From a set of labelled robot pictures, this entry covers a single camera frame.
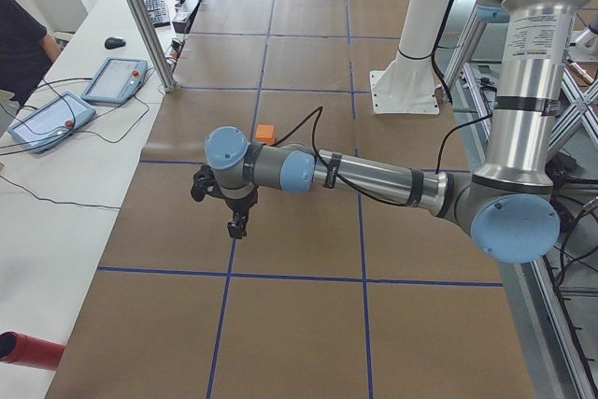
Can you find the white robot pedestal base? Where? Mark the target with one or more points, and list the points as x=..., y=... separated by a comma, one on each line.
x=407, y=85

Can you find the black computer mouse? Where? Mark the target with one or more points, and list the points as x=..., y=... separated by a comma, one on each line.
x=114, y=42

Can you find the far teach pendant tablet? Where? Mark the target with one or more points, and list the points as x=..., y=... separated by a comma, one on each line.
x=117, y=80

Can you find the near teach pendant tablet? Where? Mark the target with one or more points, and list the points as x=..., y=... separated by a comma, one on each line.
x=52, y=123

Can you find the red cylinder tube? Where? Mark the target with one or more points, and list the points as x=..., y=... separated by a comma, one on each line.
x=26, y=350

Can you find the orange foam block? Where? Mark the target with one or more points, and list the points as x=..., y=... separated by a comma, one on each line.
x=266, y=133

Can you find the black keyboard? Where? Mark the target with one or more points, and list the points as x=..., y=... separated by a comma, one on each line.
x=158, y=12

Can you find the person in dark shirt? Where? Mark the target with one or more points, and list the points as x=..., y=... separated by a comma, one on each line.
x=27, y=51

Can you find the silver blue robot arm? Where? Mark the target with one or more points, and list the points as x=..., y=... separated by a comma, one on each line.
x=503, y=205

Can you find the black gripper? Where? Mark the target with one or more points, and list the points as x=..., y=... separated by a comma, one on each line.
x=238, y=205

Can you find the aluminium frame rail right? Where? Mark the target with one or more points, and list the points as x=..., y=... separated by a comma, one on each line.
x=577, y=366

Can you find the teach pendant tablet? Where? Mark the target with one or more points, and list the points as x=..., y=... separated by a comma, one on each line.
x=117, y=80
x=52, y=123

